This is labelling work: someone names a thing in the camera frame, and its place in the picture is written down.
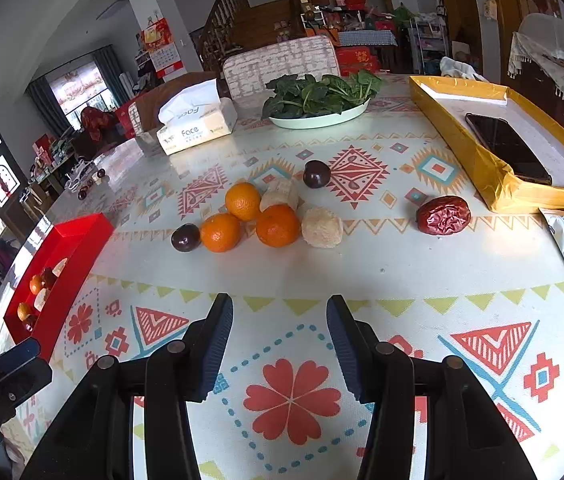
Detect white mesh food cover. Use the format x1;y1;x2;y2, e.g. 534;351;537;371
514;12;564;58

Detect white tissue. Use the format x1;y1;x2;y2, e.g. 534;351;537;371
158;79;220;125

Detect red gift box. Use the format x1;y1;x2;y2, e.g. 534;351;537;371
114;100;137;136

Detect dark purple plum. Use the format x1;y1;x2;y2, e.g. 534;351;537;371
303;159;332;190
171;223;202;253

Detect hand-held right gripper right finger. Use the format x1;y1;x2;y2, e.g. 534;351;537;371
326;294;538;480

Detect red printed carton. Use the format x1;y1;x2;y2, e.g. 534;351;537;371
334;47;380;76

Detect white tissue box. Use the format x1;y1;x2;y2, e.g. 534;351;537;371
156;97;239;156

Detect grey curtain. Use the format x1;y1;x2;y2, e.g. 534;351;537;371
92;45;130;106
26;77;62;126

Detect red cardboard box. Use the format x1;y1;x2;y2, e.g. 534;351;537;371
4;212;115;363

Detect checked cloth table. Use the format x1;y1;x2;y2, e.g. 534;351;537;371
337;29;397;48

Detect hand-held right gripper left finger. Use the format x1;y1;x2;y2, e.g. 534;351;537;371
20;292;235;480

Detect white plastic bag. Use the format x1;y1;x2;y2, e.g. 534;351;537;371
439;56;488;81

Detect window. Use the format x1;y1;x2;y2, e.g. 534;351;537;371
49;60;112;121

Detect green spinach leaves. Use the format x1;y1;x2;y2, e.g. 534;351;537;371
261;70;383;120

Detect yellow cardboard box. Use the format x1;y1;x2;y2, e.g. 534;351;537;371
408;75;564;214

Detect white patterned chair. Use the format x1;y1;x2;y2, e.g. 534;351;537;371
222;35;340;101
126;102;163;142

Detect black smartphone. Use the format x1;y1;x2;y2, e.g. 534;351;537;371
464;112;554;187

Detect wooden staircase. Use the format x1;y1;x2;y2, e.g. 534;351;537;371
197;0;347;71

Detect metal shelf rack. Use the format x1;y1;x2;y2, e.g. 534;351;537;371
409;15;450;76

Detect red wall calendar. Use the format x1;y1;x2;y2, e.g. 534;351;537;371
140;17;183;78

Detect lace cloth cabinet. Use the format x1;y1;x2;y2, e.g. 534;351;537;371
507;32;564;136

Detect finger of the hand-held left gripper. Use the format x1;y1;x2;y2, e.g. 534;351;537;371
0;337;42;368
0;357;54;403

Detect red jacket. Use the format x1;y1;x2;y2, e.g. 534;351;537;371
80;106;117;143

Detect pale green oval plate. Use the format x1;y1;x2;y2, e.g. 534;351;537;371
268;97;371;130

